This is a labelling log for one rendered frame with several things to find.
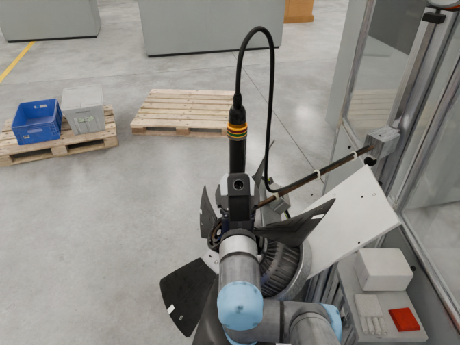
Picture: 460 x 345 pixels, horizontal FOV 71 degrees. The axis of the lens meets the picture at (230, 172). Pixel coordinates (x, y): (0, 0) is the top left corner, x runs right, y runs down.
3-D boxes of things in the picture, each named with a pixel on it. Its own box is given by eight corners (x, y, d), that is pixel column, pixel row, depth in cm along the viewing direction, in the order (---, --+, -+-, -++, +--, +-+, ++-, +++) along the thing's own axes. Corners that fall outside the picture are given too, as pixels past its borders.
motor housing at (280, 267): (257, 255, 127) (231, 241, 122) (300, 224, 116) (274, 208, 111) (261, 311, 109) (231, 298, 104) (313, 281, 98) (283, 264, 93)
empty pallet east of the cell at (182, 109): (237, 100, 453) (238, 90, 444) (234, 138, 374) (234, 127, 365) (153, 98, 459) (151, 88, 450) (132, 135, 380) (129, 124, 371)
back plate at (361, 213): (233, 239, 150) (231, 237, 149) (356, 143, 117) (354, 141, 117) (234, 363, 108) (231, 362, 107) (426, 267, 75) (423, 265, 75)
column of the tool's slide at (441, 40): (324, 317, 206) (436, 4, 95) (335, 327, 201) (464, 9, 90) (318, 322, 203) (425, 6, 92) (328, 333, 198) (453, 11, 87)
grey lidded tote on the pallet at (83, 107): (107, 107, 403) (101, 82, 383) (110, 131, 359) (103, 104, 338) (71, 113, 392) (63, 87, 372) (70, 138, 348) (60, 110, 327)
